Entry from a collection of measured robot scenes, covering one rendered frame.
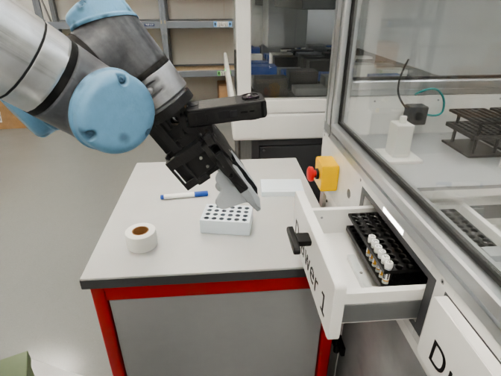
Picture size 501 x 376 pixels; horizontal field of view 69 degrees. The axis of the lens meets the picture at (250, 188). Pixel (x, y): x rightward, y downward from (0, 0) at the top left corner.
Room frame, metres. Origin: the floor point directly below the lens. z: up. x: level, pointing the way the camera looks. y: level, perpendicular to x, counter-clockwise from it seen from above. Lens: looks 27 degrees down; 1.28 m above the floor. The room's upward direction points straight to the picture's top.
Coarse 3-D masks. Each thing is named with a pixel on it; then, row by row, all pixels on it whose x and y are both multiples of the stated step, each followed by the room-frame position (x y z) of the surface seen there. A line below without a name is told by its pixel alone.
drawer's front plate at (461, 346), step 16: (432, 304) 0.36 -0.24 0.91; (448, 304) 0.35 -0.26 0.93; (432, 320) 0.36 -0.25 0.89; (448, 320) 0.33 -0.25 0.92; (464, 320) 0.32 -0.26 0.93; (432, 336) 0.35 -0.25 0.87; (448, 336) 0.32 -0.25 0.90; (464, 336) 0.30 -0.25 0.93; (448, 352) 0.31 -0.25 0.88; (464, 352) 0.29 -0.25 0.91; (480, 352) 0.28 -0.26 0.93; (432, 368) 0.33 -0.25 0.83; (448, 368) 0.31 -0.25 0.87; (464, 368) 0.28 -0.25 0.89; (480, 368) 0.27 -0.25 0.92; (496, 368) 0.26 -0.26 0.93
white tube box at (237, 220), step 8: (208, 208) 0.82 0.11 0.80; (216, 208) 0.82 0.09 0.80; (232, 208) 0.83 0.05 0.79; (240, 208) 0.83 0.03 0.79; (248, 208) 0.83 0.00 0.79; (208, 216) 0.78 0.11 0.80; (216, 216) 0.78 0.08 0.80; (224, 216) 0.78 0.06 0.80; (232, 216) 0.78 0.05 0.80; (240, 216) 0.78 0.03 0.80; (248, 216) 0.78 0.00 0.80; (200, 224) 0.76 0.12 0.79; (208, 224) 0.76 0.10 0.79; (216, 224) 0.76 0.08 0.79; (224, 224) 0.75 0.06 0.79; (232, 224) 0.75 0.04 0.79; (240, 224) 0.75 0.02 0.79; (248, 224) 0.75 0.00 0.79; (208, 232) 0.76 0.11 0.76; (216, 232) 0.76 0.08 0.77; (224, 232) 0.76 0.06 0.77; (232, 232) 0.75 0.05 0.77; (240, 232) 0.75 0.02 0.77; (248, 232) 0.75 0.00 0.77
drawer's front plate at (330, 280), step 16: (304, 192) 0.66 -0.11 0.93; (304, 208) 0.60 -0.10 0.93; (304, 224) 0.58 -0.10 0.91; (320, 240) 0.49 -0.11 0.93; (304, 256) 0.56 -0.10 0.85; (320, 256) 0.46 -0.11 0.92; (320, 272) 0.46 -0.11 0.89; (336, 272) 0.41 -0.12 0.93; (320, 288) 0.45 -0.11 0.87; (336, 288) 0.39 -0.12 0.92; (320, 304) 0.44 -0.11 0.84; (336, 304) 0.39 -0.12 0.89; (336, 320) 0.39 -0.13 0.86; (336, 336) 0.39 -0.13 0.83
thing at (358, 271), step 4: (348, 256) 0.56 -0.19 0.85; (352, 256) 0.55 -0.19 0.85; (348, 260) 0.55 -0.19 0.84; (352, 260) 0.54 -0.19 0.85; (356, 260) 0.54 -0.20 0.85; (352, 264) 0.53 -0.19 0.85; (356, 264) 0.53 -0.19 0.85; (352, 268) 0.53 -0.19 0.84; (356, 268) 0.52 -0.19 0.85; (360, 268) 0.52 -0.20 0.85; (356, 272) 0.51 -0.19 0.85; (360, 272) 0.51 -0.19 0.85; (364, 272) 0.51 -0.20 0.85; (356, 276) 0.51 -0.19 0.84; (360, 276) 0.50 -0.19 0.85; (364, 276) 0.50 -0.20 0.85; (360, 280) 0.49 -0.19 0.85; (364, 280) 0.49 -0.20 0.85; (360, 284) 0.49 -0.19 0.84; (364, 284) 0.48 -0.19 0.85; (368, 284) 0.48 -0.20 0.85
